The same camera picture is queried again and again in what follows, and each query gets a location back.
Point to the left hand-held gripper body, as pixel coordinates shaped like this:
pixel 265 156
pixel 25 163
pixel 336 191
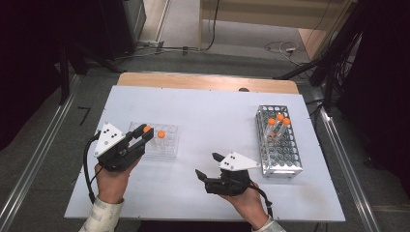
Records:
pixel 108 138

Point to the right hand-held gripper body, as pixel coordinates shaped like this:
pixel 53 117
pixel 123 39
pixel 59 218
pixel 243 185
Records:
pixel 237 162

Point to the clear plastic tube rack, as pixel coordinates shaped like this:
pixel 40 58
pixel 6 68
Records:
pixel 169 148

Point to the metal tube rack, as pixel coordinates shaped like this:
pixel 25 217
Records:
pixel 283 158

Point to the person's right hand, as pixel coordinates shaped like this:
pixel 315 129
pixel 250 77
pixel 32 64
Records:
pixel 249 206

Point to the person's left hand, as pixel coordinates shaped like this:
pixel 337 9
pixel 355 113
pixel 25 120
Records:
pixel 111 185

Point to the white board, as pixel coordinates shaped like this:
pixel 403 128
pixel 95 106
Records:
pixel 209 129

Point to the black metal stand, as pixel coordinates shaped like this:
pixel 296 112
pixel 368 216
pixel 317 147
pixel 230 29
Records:
pixel 64 83

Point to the wooden table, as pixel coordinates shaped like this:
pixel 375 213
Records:
pixel 193 82

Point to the grey power strip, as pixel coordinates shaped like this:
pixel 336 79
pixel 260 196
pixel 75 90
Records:
pixel 150 43

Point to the dark curtain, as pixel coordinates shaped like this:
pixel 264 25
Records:
pixel 25 64
pixel 386 96

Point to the dark cabinet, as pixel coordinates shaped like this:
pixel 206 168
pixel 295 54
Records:
pixel 133 19

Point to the light wooden furniture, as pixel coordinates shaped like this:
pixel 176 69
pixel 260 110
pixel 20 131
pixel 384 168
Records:
pixel 257 9

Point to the aluminium floor rail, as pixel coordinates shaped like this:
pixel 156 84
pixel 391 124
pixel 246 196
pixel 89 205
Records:
pixel 365 209
pixel 43 145

